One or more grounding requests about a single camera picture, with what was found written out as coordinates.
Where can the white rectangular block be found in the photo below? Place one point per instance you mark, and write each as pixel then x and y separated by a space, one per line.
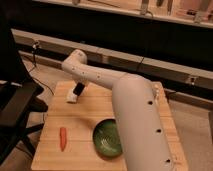
pixel 156 91

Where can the green bowl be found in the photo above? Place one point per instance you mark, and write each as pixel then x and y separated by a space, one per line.
pixel 106 139

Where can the orange carrot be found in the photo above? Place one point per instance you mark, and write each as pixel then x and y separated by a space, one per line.
pixel 63 138

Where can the black office chair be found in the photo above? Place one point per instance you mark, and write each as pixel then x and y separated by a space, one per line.
pixel 18 97

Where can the black eraser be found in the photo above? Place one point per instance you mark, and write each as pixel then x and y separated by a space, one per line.
pixel 78 89

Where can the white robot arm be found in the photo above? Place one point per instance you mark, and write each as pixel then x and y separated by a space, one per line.
pixel 143 140

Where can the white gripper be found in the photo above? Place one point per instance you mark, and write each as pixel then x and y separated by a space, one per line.
pixel 81 80

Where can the white sponge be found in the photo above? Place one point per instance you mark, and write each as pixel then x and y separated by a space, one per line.
pixel 71 97

